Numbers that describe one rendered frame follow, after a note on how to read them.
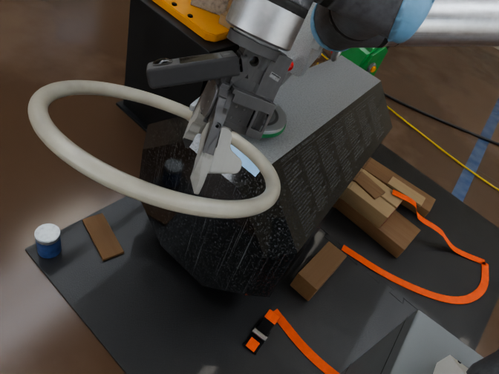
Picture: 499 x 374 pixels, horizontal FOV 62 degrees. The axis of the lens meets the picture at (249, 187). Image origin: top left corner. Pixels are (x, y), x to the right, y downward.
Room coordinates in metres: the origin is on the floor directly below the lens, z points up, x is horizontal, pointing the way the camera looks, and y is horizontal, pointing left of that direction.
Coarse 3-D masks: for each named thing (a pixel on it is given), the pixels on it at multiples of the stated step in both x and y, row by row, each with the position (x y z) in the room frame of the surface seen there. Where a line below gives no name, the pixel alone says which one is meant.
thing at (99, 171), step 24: (48, 96) 0.53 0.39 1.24; (120, 96) 0.73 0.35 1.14; (144, 96) 0.76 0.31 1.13; (48, 120) 0.44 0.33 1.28; (48, 144) 0.40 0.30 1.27; (72, 144) 0.40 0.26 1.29; (240, 144) 0.76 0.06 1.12; (96, 168) 0.38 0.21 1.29; (264, 168) 0.67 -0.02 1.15; (120, 192) 0.37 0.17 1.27; (144, 192) 0.38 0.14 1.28; (168, 192) 0.39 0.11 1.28; (264, 192) 0.54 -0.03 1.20; (216, 216) 0.41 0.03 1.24; (240, 216) 0.45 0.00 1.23
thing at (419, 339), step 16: (416, 320) 0.67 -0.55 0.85; (432, 320) 0.69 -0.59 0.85; (400, 336) 0.63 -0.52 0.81; (416, 336) 0.62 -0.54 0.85; (432, 336) 0.64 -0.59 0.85; (448, 336) 0.66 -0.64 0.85; (368, 352) 0.68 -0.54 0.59; (384, 352) 0.61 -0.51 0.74; (400, 352) 0.56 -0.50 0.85; (416, 352) 0.58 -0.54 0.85; (432, 352) 0.60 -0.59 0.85; (448, 352) 0.61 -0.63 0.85; (464, 352) 0.63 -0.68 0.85; (352, 368) 0.67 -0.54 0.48; (368, 368) 0.59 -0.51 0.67; (384, 368) 0.53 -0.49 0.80; (400, 368) 0.52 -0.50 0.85; (416, 368) 0.54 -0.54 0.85; (432, 368) 0.55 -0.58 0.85
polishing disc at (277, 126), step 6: (276, 108) 1.31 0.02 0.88; (276, 114) 1.27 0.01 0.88; (282, 114) 1.28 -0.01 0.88; (264, 120) 1.21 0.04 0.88; (270, 120) 1.22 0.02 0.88; (276, 120) 1.24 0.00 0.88; (282, 120) 1.25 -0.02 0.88; (270, 126) 1.19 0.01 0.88; (276, 126) 1.20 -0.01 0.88; (282, 126) 1.22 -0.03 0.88; (264, 132) 1.15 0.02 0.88; (270, 132) 1.16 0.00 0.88; (276, 132) 1.18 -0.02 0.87
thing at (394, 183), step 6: (390, 180) 2.21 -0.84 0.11; (396, 180) 2.24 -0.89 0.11; (390, 186) 2.17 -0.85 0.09; (396, 186) 2.18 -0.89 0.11; (402, 186) 2.20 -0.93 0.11; (402, 192) 2.15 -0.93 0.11; (408, 192) 2.17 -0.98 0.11; (414, 192) 2.19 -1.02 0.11; (414, 198) 2.13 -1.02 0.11; (420, 198) 2.16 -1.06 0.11; (420, 204) 2.10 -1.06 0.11
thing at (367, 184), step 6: (360, 174) 2.01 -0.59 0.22; (360, 180) 1.95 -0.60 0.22; (366, 180) 1.97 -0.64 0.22; (372, 180) 2.00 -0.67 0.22; (360, 186) 1.91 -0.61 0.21; (366, 186) 1.92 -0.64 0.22; (372, 186) 1.94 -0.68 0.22; (378, 186) 1.96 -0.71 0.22; (372, 192) 1.89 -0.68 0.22; (378, 192) 1.91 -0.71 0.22; (384, 192) 1.93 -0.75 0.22
